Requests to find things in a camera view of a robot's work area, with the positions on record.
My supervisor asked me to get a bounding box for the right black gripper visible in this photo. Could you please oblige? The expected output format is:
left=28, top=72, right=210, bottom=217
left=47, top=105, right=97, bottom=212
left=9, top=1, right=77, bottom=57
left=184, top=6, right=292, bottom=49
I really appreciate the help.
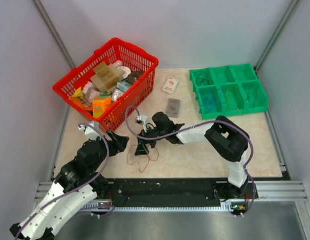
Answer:
left=135, top=124, right=168, bottom=157

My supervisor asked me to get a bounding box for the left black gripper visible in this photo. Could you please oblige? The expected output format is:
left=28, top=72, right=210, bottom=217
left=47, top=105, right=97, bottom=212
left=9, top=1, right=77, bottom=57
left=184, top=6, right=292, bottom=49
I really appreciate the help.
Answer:
left=90, top=129, right=129, bottom=174

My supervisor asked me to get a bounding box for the black wire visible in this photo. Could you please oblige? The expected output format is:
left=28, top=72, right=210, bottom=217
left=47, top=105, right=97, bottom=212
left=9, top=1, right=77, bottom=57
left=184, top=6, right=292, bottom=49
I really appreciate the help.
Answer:
left=194, top=70, right=211, bottom=86

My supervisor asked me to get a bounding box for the yellow wire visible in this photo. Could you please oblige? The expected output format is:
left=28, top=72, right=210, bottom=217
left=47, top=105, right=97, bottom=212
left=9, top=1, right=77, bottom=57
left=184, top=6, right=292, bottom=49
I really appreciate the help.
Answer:
left=225, top=85, right=246, bottom=117

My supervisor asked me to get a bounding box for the dark brown wire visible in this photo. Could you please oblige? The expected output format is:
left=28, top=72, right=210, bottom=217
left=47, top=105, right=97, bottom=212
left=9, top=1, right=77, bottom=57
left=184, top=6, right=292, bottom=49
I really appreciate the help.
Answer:
left=244, top=84, right=260, bottom=108

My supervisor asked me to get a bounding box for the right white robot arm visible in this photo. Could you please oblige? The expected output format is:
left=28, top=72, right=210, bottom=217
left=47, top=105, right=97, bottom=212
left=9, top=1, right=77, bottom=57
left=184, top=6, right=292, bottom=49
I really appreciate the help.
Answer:
left=135, top=112, right=250, bottom=198

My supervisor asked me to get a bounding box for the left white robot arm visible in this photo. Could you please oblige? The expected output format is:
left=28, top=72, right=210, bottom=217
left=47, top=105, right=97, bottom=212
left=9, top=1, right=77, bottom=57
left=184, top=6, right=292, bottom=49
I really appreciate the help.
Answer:
left=10, top=131, right=130, bottom=240

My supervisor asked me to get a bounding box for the orange snack box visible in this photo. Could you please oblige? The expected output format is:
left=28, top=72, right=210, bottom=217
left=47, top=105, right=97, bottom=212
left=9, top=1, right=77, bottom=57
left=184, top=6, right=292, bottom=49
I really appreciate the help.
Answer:
left=92, top=97, right=112, bottom=119

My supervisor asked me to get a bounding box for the clear plastic card case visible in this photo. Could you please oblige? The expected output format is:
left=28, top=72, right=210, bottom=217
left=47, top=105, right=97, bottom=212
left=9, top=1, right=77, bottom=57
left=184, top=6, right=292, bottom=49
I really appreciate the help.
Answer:
left=165, top=98, right=182, bottom=118

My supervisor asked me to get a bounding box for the teal small box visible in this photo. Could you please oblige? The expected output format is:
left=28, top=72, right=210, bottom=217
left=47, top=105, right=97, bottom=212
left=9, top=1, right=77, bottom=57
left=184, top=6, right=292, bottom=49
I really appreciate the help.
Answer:
left=116, top=81, right=132, bottom=94

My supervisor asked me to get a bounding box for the pink wrapped pack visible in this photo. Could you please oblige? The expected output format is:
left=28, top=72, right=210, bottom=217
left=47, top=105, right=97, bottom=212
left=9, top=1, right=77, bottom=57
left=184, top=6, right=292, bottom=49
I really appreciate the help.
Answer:
left=82, top=81, right=101, bottom=102

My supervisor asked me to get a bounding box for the yellow snack packet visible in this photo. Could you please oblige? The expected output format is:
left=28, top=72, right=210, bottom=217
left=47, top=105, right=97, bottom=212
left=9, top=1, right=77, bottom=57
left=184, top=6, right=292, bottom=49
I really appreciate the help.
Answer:
left=69, top=87, right=93, bottom=112

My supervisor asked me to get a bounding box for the brown cardboard box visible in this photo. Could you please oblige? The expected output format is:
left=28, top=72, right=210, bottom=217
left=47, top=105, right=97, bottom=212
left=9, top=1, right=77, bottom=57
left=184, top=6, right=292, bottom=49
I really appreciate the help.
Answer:
left=90, top=62, right=124, bottom=92

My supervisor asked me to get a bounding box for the dark brown round item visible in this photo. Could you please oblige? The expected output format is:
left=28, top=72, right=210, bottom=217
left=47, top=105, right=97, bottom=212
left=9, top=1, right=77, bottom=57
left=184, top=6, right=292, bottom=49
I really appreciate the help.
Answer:
left=126, top=70, right=144, bottom=85

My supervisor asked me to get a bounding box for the white pink pouch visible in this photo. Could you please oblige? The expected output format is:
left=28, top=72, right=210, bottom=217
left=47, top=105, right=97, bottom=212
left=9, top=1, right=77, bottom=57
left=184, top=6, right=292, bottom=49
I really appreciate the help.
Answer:
left=113, top=60, right=132, bottom=79

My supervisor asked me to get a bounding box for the white red card box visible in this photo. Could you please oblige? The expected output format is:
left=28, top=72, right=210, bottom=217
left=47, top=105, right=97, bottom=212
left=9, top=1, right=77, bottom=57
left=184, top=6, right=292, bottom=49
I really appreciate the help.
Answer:
left=162, top=77, right=179, bottom=95

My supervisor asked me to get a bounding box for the green compartment tray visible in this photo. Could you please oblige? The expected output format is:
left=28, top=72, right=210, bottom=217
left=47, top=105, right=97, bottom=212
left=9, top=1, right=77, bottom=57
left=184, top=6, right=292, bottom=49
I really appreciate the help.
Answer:
left=189, top=63, right=269, bottom=120

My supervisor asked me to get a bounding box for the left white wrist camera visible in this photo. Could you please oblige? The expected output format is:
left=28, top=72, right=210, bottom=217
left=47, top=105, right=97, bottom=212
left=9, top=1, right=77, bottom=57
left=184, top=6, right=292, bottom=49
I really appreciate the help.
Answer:
left=78, top=121, right=100, bottom=141

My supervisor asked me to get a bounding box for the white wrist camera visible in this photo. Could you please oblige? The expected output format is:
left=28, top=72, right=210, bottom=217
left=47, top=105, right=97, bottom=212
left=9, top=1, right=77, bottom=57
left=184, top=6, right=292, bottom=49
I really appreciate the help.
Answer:
left=78, top=121, right=100, bottom=141
left=135, top=115, right=149, bottom=132

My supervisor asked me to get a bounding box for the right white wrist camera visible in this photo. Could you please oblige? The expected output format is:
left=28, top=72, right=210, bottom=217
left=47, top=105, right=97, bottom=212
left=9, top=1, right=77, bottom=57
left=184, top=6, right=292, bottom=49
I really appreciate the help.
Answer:
left=135, top=115, right=149, bottom=132

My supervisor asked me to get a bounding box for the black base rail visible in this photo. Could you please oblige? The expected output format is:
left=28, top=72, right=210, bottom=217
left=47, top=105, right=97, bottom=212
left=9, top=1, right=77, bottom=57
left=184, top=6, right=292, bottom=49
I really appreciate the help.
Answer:
left=97, top=178, right=258, bottom=208

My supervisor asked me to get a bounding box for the white slotted cable duct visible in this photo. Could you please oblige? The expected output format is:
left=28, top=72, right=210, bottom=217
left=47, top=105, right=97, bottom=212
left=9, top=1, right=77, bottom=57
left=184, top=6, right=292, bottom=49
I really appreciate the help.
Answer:
left=81, top=201, right=112, bottom=212

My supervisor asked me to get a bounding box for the aluminium frame rail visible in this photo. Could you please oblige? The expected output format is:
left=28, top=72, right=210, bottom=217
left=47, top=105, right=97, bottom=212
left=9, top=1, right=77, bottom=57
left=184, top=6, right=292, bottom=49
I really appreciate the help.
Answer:
left=34, top=162, right=309, bottom=203

